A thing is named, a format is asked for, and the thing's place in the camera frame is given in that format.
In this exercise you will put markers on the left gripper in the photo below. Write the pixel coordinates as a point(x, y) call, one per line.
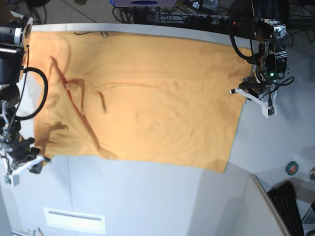
point(250, 85)

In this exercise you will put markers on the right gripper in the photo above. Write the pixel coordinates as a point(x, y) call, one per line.
point(21, 152)

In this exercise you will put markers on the yellow t-shirt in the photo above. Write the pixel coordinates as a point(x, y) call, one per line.
point(138, 98)

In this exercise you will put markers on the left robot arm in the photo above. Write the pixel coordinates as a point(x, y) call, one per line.
point(266, 20)

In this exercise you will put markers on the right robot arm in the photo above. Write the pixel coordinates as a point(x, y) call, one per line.
point(14, 64)

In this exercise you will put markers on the white table slot plate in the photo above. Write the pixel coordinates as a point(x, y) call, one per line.
point(89, 223)

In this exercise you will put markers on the green tape roll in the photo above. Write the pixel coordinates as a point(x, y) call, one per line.
point(292, 168)

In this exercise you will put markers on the black keyboard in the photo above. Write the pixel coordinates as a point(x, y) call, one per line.
point(284, 199)

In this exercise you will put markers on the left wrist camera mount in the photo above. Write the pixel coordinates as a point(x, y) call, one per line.
point(267, 101)

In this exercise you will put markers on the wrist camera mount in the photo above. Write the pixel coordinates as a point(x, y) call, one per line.
point(12, 177)
point(267, 101)

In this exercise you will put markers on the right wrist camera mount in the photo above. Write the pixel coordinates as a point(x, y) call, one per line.
point(12, 177)

